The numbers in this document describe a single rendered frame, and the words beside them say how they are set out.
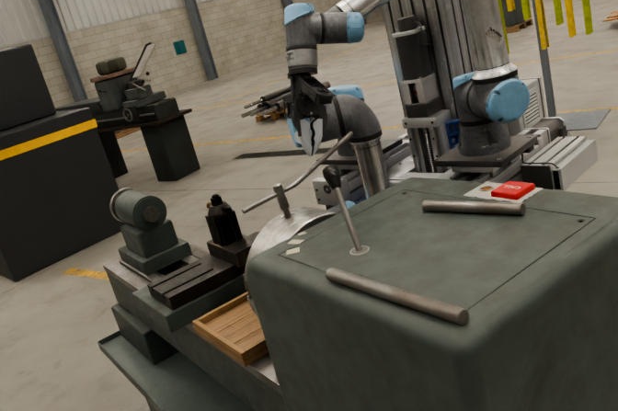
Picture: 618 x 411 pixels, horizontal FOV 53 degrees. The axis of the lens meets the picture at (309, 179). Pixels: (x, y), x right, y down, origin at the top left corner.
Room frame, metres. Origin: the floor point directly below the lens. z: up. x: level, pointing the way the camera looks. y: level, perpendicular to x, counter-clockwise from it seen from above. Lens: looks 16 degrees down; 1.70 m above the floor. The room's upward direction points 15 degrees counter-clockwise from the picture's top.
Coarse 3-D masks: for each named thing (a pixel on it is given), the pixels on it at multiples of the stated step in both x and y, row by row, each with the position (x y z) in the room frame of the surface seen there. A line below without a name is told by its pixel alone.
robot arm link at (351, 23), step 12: (336, 12) 1.55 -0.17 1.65; (348, 12) 1.54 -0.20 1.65; (324, 24) 1.51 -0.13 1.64; (336, 24) 1.51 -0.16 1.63; (348, 24) 1.52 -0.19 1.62; (360, 24) 1.52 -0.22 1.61; (324, 36) 1.51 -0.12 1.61; (336, 36) 1.52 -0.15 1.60; (348, 36) 1.52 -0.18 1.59; (360, 36) 1.53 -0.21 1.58
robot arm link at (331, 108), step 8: (328, 104) 1.66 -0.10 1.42; (336, 104) 1.65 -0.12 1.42; (328, 112) 1.64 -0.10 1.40; (336, 112) 1.64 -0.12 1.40; (288, 120) 1.72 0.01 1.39; (328, 120) 1.63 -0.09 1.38; (336, 120) 1.63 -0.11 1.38; (328, 128) 1.63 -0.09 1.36; (336, 128) 1.63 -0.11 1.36; (344, 128) 1.64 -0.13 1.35; (328, 136) 1.65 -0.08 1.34; (336, 136) 1.65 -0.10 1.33; (296, 144) 1.67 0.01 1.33
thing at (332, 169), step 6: (324, 168) 1.11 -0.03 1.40; (330, 168) 1.10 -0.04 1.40; (336, 168) 1.10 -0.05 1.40; (324, 174) 1.10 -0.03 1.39; (330, 174) 1.09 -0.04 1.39; (336, 174) 1.09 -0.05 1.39; (330, 180) 1.09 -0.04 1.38; (336, 180) 1.09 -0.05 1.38; (330, 186) 1.09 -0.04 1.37; (336, 186) 1.09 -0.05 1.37
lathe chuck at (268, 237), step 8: (296, 208) 1.42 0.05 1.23; (304, 208) 1.42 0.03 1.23; (312, 208) 1.42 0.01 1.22; (280, 216) 1.39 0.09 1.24; (296, 216) 1.35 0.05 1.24; (304, 216) 1.34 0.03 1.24; (272, 224) 1.37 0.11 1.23; (280, 224) 1.35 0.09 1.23; (288, 224) 1.33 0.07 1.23; (264, 232) 1.36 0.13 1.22; (272, 232) 1.34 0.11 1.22; (280, 232) 1.32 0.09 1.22; (256, 240) 1.36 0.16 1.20; (264, 240) 1.33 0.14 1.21; (272, 240) 1.31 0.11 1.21; (256, 248) 1.34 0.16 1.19; (264, 248) 1.31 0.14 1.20; (248, 256) 1.34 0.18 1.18; (248, 296) 1.33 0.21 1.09; (256, 312) 1.32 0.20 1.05
